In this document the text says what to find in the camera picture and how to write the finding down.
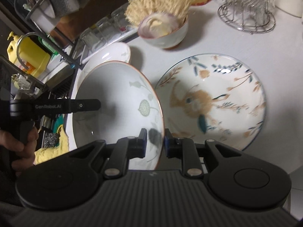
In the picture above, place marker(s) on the black dish drying rack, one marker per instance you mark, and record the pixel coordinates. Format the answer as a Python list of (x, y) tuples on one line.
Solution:
[(72, 17)]

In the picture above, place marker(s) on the white plate with green pattern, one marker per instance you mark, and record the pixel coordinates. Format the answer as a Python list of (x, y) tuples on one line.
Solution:
[(114, 52)]

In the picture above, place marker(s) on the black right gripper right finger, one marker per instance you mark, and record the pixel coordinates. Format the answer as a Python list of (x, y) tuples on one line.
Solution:
[(187, 151)]

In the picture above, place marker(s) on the white floral orange patterned plate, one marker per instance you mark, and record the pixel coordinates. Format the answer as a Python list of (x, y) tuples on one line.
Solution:
[(212, 96)]

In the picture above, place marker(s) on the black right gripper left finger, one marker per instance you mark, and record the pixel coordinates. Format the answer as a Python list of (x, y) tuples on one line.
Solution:
[(120, 153)]

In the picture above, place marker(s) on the metal wire glass rack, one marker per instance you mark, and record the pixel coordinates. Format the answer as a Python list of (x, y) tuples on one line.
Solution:
[(251, 16)]

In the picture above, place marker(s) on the yellow dish cloth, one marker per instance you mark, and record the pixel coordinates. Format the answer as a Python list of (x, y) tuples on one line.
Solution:
[(45, 154)]

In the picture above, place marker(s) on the small bowl with garlic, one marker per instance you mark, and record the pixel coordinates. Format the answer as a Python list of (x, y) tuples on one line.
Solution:
[(163, 30)]

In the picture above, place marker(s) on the white bowl with lotus pattern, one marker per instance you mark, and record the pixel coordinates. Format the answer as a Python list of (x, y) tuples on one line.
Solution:
[(128, 104)]

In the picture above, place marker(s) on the chrome kitchen faucet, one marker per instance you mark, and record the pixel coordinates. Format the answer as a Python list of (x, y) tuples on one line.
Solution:
[(27, 49)]

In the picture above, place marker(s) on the yellow dish soap bottle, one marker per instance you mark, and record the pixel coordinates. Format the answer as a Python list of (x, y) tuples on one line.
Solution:
[(33, 68)]

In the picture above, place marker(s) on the person's left hand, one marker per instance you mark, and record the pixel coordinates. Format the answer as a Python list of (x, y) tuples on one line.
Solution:
[(25, 153)]

